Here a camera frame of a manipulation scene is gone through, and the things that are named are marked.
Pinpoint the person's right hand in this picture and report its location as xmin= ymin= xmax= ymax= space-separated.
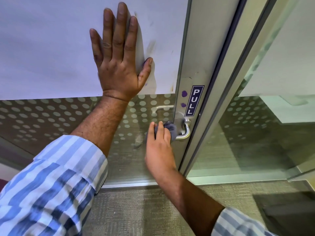
xmin=144 ymin=121 xmax=177 ymax=179

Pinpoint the silver aluminium door frame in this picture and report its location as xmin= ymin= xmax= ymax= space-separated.
xmin=181 ymin=0 xmax=302 ymax=176

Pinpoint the person's left forearm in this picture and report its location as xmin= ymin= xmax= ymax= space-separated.
xmin=70 ymin=95 xmax=129 ymax=157

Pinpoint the silver door handle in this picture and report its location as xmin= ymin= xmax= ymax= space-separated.
xmin=175 ymin=118 xmax=192 ymax=140

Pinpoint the glass door with dotted film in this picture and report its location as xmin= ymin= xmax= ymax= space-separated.
xmin=0 ymin=0 xmax=243 ymax=188

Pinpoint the person's left hand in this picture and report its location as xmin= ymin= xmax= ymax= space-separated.
xmin=89 ymin=2 xmax=153 ymax=103

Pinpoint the grey cleaning cloth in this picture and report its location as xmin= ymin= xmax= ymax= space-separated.
xmin=148 ymin=121 xmax=178 ymax=142

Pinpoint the person's right forearm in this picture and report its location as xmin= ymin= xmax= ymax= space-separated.
xmin=156 ymin=167 xmax=226 ymax=236

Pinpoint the glass side panel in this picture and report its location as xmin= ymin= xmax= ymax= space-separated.
xmin=186 ymin=0 xmax=315 ymax=186

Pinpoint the dark blue door sign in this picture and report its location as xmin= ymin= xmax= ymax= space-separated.
xmin=184 ymin=85 xmax=205 ymax=117

